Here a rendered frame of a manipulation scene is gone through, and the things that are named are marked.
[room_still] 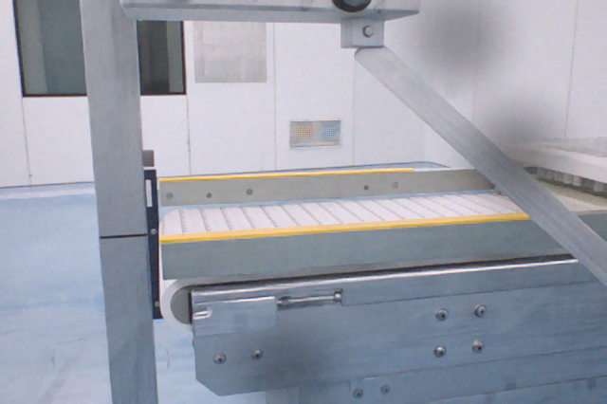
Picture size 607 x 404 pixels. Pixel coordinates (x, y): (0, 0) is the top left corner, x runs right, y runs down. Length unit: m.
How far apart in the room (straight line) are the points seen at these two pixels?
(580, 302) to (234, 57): 5.13
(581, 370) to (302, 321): 0.35
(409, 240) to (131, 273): 0.40
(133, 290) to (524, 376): 0.48
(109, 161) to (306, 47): 5.18
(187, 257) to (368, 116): 5.72
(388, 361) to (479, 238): 0.14
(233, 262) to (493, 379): 0.33
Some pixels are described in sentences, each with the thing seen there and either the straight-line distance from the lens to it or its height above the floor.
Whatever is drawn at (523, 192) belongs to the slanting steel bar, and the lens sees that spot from 0.49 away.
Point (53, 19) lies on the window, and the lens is 5.51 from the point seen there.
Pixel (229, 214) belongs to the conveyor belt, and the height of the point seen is 0.89.
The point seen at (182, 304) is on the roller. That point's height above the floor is 0.86.
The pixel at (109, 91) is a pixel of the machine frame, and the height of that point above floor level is 1.03.
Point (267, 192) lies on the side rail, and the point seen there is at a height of 0.90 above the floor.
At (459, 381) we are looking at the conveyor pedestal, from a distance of 0.66.
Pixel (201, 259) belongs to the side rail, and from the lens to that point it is 0.48.
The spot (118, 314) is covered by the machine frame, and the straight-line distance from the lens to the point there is 0.81.
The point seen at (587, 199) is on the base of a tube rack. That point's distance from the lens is 0.74.
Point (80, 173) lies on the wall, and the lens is 5.56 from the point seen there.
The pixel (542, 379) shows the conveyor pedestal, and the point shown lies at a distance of 0.72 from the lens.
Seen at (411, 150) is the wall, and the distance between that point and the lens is 6.45.
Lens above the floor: 1.05
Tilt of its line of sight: 13 degrees down
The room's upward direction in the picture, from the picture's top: straight up
